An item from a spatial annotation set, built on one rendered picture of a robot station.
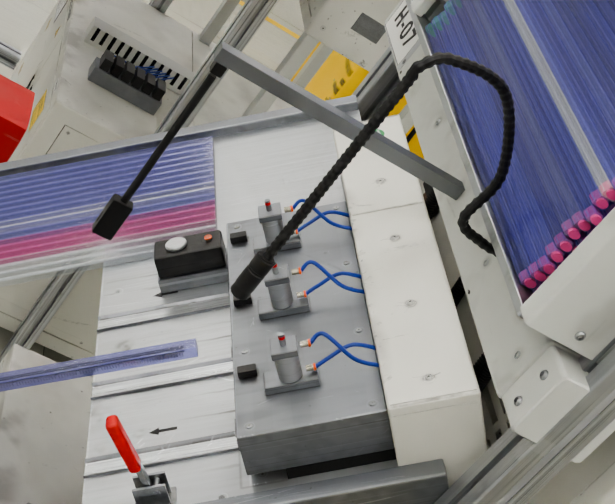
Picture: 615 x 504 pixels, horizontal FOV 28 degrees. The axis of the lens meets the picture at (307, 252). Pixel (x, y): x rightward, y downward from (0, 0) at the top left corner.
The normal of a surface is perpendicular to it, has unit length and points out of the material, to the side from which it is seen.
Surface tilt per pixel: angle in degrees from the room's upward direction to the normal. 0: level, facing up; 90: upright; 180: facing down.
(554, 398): 90
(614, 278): 90
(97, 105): 0
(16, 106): 0
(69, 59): 0
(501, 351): 90
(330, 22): 90
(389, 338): 45
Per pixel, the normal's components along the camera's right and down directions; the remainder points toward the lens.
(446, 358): -0.17, -0.80
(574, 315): 0.08, 0.57
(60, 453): 0.57, -0.70
